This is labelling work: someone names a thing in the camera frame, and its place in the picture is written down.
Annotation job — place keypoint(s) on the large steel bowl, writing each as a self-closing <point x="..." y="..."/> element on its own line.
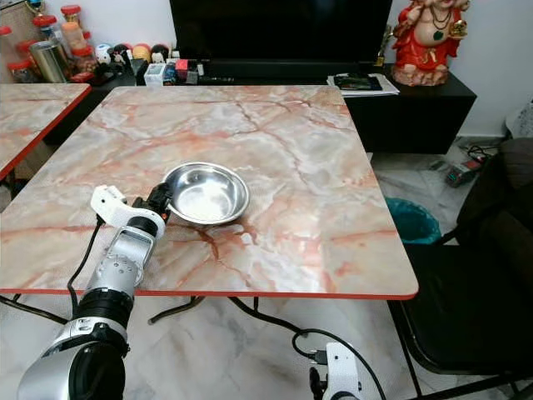
<point x="210" y="193"/>

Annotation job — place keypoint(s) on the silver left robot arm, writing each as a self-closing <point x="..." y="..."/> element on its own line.
<point x="121" y="267"/>

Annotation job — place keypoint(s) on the small white box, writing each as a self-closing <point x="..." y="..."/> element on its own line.
<point x="154" y="75"/>

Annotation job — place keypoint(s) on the small black figurine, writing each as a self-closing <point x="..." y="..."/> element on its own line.
<point x="159" y="53"/>
<point x="121" y="56"/>

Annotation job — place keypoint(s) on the small yellow figurine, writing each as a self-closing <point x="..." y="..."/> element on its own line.
<point x="140" y="53"/>

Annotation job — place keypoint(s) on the marble-top folding table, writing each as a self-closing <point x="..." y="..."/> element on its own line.
<point x="33" y="121"/>
<point x="308" y="167"/>

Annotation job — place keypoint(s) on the small white figurine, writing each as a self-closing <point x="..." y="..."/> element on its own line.
<point x="102" y="55"/>

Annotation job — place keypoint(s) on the steel canister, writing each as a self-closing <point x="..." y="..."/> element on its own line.
<point x="48" y="62"/>

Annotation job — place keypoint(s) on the tall orange red-lid jar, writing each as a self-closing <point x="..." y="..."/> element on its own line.
<point x="73" y="30"/>

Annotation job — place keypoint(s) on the teal waste bin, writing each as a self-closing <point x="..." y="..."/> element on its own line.
<point x="412" y="221"/>

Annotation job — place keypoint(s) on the black chair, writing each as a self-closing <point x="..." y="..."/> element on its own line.
<point x="483" y="283"/>

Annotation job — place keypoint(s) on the black television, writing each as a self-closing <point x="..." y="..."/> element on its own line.
<point x="279" y="27"/>

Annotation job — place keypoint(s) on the stack of papers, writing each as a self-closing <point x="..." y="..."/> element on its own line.
<point x="362" y="83"/>

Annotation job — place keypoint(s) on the blue round ornament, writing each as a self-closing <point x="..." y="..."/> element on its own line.
<point x="34" y="5"/>

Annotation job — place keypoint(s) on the floor power strip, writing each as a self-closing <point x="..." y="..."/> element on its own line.
<point x="462" y="172"/>

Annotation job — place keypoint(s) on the red seated deity statue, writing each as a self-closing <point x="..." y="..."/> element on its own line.
<point x="429" y="46"/>

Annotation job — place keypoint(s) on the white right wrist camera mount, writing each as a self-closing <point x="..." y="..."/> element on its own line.
<point x="343" y="371"/>

